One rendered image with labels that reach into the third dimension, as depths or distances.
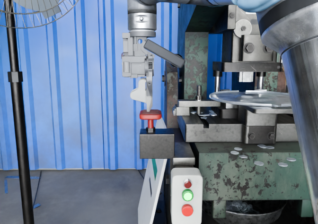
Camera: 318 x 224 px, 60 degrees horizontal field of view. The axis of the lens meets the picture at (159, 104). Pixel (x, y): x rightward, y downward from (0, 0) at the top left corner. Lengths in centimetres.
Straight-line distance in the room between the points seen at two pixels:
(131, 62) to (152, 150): 24
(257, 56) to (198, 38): 32
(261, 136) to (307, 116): 62
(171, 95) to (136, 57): 54
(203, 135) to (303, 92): 62
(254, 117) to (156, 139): 31
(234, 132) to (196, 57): 40
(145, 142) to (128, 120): 142
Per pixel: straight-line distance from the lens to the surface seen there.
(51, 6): 120
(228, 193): 86
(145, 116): 72
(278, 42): 29
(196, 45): 115
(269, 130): 89
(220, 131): 88
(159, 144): 75
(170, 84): 122
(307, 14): 26
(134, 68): 71
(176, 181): 69
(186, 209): 72
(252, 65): 95
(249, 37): 91
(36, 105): 231
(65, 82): 220
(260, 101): 85
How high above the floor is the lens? 91
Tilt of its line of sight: 10 degrees down
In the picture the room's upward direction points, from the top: straight up
